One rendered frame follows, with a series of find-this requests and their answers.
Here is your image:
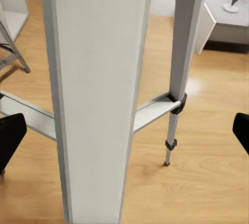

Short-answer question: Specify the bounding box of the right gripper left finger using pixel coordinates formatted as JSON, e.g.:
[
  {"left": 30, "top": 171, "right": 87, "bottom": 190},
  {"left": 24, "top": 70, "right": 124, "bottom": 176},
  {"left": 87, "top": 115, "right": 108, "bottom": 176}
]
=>
[{"left": 0, "top": 113, "right": 27, "bottom": 176}]

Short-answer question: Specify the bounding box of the camera tripod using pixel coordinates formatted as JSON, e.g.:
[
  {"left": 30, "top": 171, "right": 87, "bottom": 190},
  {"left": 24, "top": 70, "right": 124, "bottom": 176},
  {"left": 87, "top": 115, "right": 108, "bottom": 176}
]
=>
[{"left": 0, "top": 0, "right": 204, "bottom": 224}]

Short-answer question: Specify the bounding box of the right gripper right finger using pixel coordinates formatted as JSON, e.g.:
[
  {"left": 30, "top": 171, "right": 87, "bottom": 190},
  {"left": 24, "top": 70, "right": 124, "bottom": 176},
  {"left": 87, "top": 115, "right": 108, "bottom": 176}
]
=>
[{"left": 232, "top": 112, "right": 249, "bottom": 154}]

